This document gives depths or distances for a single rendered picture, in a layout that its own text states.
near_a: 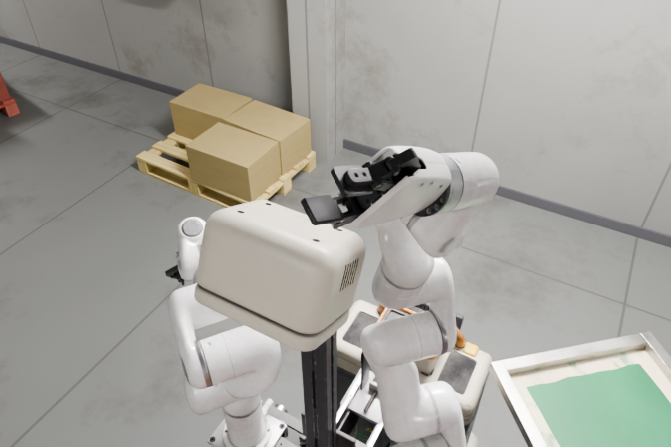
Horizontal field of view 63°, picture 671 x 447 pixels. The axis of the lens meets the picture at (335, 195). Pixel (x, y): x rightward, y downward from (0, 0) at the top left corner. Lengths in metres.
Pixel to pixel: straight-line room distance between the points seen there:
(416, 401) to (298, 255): 0.52
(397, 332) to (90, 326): 2.65
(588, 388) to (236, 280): 1.46
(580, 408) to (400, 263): 1.19
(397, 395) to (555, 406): 0.90
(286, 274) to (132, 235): 3.28
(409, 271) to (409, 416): 0.36
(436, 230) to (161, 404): 2.46
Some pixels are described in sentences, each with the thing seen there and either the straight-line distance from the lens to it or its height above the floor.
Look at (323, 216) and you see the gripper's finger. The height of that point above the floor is 2.16.
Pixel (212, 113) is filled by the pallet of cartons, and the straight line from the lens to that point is 4.27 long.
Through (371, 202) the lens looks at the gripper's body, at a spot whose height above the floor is 2.15.
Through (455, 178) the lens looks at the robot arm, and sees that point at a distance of 0.66.
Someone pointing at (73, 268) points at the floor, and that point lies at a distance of 3.87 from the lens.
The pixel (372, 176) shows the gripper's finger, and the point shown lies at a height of 2.20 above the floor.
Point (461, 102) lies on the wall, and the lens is 3.96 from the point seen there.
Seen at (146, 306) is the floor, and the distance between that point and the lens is 3.48.
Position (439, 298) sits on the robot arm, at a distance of 1.02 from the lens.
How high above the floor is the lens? 2.52
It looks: 39 degrees down
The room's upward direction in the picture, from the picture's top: straight up
